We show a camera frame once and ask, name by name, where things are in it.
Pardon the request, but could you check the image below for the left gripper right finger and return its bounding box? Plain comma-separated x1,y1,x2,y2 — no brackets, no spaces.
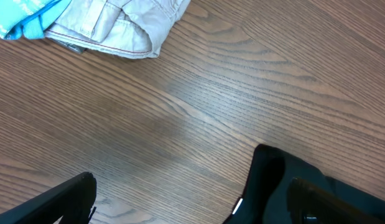
287,178,382,224

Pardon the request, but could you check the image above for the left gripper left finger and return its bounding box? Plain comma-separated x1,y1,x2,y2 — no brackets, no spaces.
0,172,97,224

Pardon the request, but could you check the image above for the black t-shirt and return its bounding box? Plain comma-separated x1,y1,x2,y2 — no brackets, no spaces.
224,144,385,224

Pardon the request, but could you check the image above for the folded grey shirt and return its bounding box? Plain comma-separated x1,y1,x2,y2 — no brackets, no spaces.
52,39,86,54

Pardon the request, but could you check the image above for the folded beige shirt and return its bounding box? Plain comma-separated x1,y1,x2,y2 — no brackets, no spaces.
45,0,190,59

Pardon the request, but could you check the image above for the folded light blue printed shirt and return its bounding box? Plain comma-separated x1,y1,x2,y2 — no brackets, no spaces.
0,0,70,40

